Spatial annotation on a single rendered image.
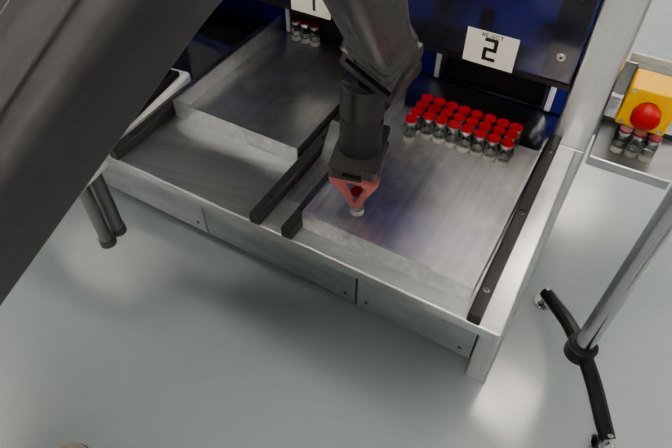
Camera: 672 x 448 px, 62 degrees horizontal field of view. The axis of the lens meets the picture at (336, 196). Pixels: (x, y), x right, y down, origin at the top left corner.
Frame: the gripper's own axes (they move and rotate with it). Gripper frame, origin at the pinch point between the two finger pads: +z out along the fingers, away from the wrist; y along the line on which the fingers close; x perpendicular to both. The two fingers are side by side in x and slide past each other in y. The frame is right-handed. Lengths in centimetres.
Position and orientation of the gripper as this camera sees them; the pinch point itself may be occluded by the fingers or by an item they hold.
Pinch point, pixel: (357, 192)
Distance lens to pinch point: 81.4
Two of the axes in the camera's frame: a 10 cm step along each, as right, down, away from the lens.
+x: -9.7, -1.9, 1.7
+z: -0.1, 6.8, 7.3
